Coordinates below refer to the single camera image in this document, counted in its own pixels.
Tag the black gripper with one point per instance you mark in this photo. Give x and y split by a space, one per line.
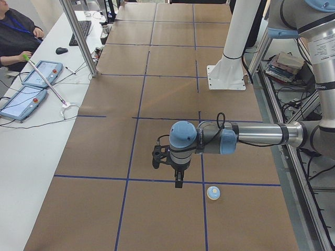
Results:
179 168

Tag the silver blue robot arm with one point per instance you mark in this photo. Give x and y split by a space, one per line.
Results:
311 20

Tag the stack of books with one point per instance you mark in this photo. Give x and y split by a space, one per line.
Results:
284 66

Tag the metal cup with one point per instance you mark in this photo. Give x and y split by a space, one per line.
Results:
105 29

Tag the upper blue teach pendant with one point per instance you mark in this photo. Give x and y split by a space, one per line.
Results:
50 70

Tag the blue teach pendant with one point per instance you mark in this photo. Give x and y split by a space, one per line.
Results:
23 103
50 70

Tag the black computer mouse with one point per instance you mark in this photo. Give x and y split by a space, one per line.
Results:
61 50

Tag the lower blue teach pendant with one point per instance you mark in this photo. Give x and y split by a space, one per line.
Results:
23 103

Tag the long rod with green tip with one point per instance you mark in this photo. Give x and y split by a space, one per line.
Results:
65 104

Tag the seated person in black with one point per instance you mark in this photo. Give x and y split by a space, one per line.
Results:
20 37

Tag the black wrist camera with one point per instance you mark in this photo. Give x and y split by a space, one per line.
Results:
160 154

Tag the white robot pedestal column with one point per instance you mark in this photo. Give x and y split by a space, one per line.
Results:
228 74

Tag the aluminium frame post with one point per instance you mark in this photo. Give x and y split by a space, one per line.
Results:
74 24

